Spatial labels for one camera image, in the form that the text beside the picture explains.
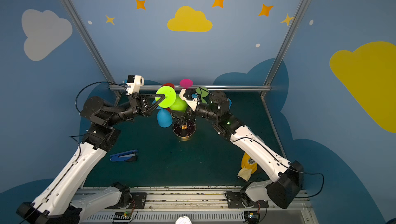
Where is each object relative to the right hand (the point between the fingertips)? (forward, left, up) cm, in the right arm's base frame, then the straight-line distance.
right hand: (178, 98), depth 63 cm
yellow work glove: (-13, -37, -40) cm, 56 cm away
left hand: (-8, +3, +10) cm, 13 cm away
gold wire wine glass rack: (+10, +2, -40) cm, 41 cm away
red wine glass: (+20, +9, -11) cm, 25 cm away
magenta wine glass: (+21, 0, -10) cm, 23 cm away
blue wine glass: (+4, +11, -21) cm, 24 cm away
